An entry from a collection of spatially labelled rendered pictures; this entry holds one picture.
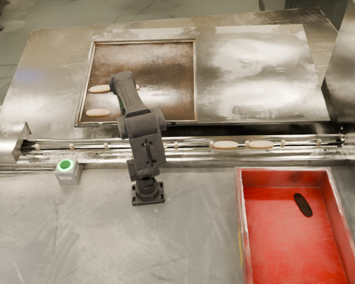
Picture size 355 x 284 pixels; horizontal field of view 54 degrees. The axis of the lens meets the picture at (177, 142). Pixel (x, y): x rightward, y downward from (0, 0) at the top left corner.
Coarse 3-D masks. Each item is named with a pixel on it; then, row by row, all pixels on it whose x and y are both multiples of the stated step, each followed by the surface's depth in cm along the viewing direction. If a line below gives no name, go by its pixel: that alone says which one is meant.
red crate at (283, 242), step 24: (264, 192) 126; (288, 192) 126; (312, 192) 125; (264, 216) 119; (288, 216) 119; (312, 216) 118; (264, 240) 113; (288, 240) 113; (312, 240) 113; (264, 264) 108; (288, 264) 107; (312, 264) 107; (336, 264) 107
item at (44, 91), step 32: (32, 32) 213; (64, 32) 212; (320, 32) 200; (32, 64) 189; (64, 64) 188; (320, 64) 179; (32, 96) 170; (64, 96) 169; (32, 128) 154; (64, 128) 154; (96, 128) 153; (192, 128) 150; (224, 128) 150; (256, 128) 149; (288, 128) 148; (320, 128) 147
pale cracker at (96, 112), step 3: (87, 111) 148; (90, 111) 148; (93, 111) 147; (96, 111) 147; (99, 111) 147; (102, 111) 147; (105, 111) 147; (108, 111) 148; (87, 114) 147; (90, 114) 147; (93, 114) 147; (96, 114) 147; (99, 114) 147; (102, 114) 146; (105, 114) 147
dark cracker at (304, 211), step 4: (296, 196) 123; (300, 196) 123; (296, 200) 122; (300, 200) 122; (304, 200) 122; (300, 204) 121; (304, 204) 121; (308, 204) 121; (300, 208) 120; (304, 208) 120; (308, 208) 119; (304, 212) 119; (308, 212) 119; (312, 212) 119; (308, 216) 118
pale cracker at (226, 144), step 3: (219, 141) 139; (222, 141) 139; (225, 141) 139; (228, 141) 139; (231, 141) 139; (213, 144) 139; (216, 144) 138; (219, 144) 138; (222, 144) 138; (225, 144) 138; (228, 144) 138; (231, 144) 138; (234, 144) 138; (237, 144) 138; (216, 147) 138; (219, 147) 137; (222, 147) 137; (225, 147) 137; (228, 147) 137; (231, 147) 137; (234, 147) 137
